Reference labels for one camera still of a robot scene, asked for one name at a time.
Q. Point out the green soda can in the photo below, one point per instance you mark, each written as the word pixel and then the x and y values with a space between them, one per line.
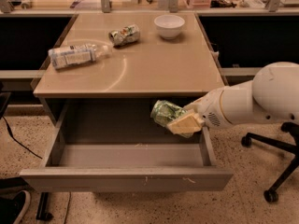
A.
pixel 164 112

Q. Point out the beige drawer cabinet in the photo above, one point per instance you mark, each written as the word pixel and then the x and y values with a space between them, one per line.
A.
pixel 151 67

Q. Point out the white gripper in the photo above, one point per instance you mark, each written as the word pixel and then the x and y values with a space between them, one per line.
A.
pixel 207 108

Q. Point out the crushed silver can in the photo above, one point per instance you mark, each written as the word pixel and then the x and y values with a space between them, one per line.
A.
pixel 126 35

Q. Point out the white bowl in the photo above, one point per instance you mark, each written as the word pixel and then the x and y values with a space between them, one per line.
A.
pixel 169 26

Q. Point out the black stand foot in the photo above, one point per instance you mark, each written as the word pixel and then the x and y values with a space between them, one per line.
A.
pixel 42 214

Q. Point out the open grey top drawer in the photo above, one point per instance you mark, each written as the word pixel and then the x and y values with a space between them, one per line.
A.
pixel 113 145

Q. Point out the black shoe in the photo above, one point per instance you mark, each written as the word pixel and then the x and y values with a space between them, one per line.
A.
pixel 13 210

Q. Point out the clear plastic water bottle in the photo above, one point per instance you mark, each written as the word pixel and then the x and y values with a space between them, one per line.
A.
pixel 74 55

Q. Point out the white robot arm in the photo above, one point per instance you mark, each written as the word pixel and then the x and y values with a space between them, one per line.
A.
pixel 272 96

